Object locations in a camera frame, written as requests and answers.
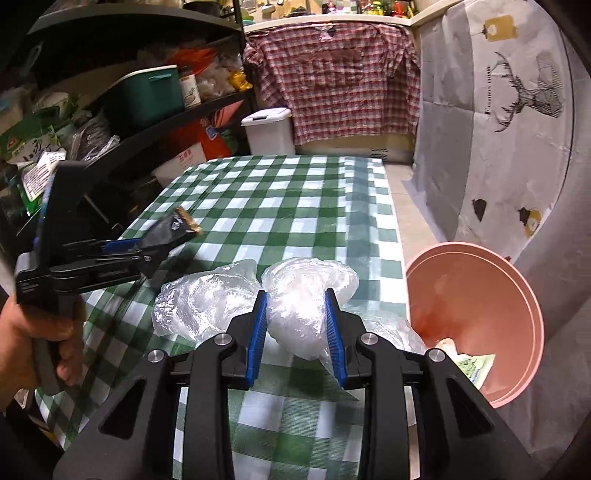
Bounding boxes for person's left hand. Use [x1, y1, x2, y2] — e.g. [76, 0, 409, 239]
[0, 293, 87, 411]

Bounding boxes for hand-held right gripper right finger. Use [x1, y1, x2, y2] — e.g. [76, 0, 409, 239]
[323, 288, 539, 480]

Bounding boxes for red bag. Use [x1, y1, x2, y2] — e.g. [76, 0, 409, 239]
[171, 104, 236, 160]

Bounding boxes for deer print cloth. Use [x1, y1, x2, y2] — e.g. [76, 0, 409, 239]
[402, 0, 578, 273]

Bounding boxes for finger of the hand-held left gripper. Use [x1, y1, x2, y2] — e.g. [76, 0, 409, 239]
[69, 251, 160, 280]
[65, 239, 141, 259]

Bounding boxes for white kitchen counter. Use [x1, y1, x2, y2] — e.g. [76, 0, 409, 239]
[242, 0, 467, 35]

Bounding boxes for green checkered tablecloth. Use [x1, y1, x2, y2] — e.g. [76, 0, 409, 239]
[34, 154, 428, 480]

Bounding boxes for black metal shelf rack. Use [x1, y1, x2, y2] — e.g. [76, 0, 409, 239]
[0, 0, 257, 278]

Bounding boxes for grey plastic sheet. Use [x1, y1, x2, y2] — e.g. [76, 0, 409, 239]
[499, 203, 591, 467]

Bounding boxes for black spice rack with bottles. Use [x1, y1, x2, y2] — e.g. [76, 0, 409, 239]
[318, 0, 416, 19]

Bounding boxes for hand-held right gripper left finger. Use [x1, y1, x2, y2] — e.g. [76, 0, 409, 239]
[53, 290, 269, 480]

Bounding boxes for orange plastic bag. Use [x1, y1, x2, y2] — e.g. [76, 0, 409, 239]
[166, 46, 220, 75]

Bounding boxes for white cardboard box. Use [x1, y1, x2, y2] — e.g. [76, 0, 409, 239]
[151, 142, 207, 188]

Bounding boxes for white lidded bin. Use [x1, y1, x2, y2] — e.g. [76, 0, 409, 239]
[240, 107, 296, 155]

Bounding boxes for red plaid shirt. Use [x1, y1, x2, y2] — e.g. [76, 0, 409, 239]
[242, 23, 422, 145]

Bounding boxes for labelled jar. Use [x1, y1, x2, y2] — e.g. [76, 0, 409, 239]
[178, 66, 202, 109]

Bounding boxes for green white wrapper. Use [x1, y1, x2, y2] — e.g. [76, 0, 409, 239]
[457, 353, 497, 388]

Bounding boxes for black snack wrapper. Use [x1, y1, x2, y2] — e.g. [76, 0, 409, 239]
[139, 207, 204, 278]

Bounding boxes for pile of green packets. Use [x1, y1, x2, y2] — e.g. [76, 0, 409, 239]
[0, 90, 121, 217]

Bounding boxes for pink plastic bin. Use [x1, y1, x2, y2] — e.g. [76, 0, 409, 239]
[405, 241, 546, 409]

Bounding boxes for green storage box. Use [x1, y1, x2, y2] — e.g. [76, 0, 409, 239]
[104, 65, 183, 130]

